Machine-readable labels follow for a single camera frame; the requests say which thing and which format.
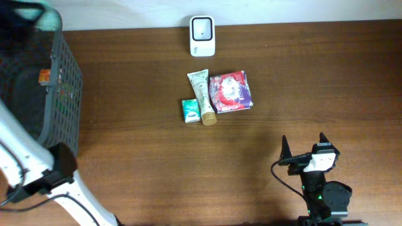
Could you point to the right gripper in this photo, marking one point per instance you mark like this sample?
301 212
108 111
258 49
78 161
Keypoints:
285 151

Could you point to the red purple pad package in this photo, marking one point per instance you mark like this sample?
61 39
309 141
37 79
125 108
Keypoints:
230 92

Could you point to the small teal tissue pack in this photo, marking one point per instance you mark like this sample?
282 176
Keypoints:
191 111

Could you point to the white floral cream tube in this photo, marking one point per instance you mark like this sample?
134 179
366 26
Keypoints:
200 85

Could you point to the small orange tissue pack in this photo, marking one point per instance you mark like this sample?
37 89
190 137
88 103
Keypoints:
44 77

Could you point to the mint green wipes pouch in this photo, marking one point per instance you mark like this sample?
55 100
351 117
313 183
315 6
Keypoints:
43 15

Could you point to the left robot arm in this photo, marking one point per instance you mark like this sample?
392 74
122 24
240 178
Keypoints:
23 161

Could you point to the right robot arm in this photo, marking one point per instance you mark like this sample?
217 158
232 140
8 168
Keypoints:
326 201

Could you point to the white barcode scanner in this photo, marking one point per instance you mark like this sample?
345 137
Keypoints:
202 36

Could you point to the dark grey plastic basket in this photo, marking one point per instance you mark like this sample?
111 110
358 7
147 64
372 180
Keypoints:
49 113

